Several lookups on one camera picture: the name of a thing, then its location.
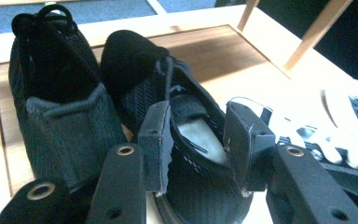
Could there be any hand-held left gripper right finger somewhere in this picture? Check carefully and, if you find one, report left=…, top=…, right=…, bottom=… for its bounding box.
left=223, top=101, right=277, bottom=192

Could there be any wooden shoe rack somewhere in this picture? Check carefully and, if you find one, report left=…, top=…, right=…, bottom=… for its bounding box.
left=0, top=0, right=354, bottom=196

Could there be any black and white sneaker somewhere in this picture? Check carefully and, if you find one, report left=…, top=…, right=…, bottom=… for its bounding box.
left=229, top=78, right=358, bottom=202

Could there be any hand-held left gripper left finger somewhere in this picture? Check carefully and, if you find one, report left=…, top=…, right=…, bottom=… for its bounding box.
left=137, top=100, right=175, bottom=198

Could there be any black leather shoe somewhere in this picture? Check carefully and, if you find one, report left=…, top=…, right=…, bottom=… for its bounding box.
left=8, top=4, right=129, bottom=189
left=101, top=29, right=255, bottom=224

